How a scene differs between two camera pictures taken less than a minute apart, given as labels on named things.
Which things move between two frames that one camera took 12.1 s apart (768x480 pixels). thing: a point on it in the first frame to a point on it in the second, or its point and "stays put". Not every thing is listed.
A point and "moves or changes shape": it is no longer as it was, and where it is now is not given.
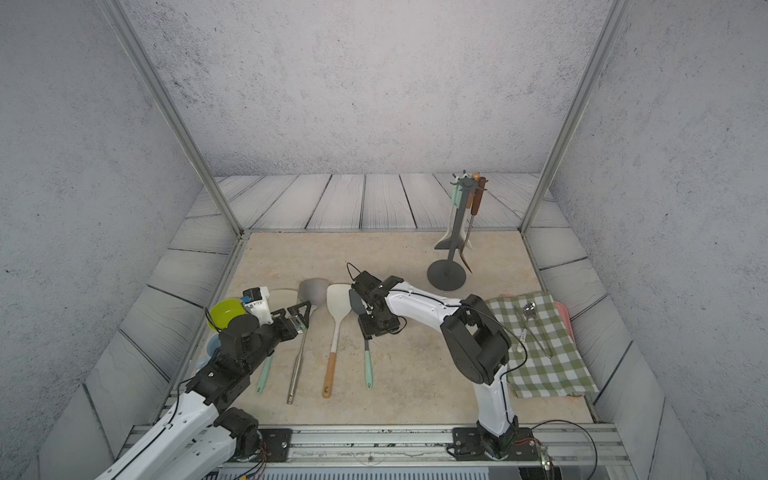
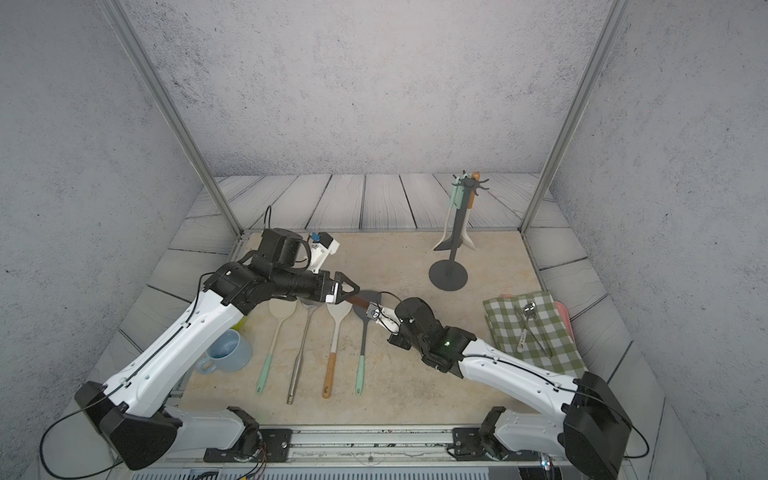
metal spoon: (530, 311) stays put
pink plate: (564, 315) stays put
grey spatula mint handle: (357, 303) moves or changes shape
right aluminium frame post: (613, 22) stays put
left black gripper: (298, 325) to (331, 294)
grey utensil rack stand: (449, 275) stays put
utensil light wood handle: (471, 200) stays put
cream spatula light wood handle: (339, 298) stays put
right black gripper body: (371, 325) to (403, 339)
